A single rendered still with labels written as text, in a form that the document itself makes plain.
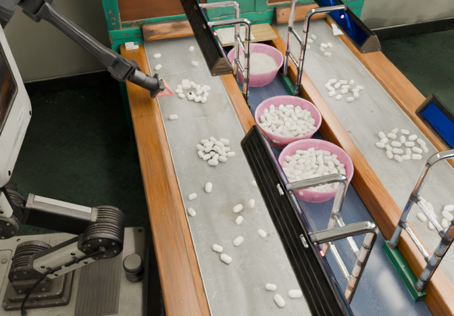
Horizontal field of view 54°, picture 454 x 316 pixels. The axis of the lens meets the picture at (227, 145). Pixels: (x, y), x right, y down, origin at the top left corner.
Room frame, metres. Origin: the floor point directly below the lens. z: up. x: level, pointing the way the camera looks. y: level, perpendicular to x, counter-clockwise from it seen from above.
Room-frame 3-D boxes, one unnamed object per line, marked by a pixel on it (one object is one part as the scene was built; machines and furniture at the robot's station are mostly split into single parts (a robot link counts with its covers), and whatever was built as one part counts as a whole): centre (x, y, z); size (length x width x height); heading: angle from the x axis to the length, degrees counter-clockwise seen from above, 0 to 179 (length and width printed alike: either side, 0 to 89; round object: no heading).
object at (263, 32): (2.02, -0.08, 0.77); 0.33 x 0.15 x 0.01; 105
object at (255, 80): (1.81, -0.13, 0.72); 0.27 x 0.27 x 0.10
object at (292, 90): (1.69, -0.37, 0.90); 0.20 x 0.19 x 0.45; 15
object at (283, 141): (1.38, -0.25, 0.72); 0.27 x 0.27 x 0.10
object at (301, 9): (2.16, -0.39, 0.83); 0.30 x 0.06 x 0.07; 105
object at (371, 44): (1.72, -0.45, 1.08); 0.62 x 0.08 x 0.07; 15
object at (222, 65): (1.57, 0.09, 1.08); 0.62 x 0.08 x 0.07; 15
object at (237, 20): (1.59, 0.02, 0.90); 0.20 x 0.19 x 0.45; 15
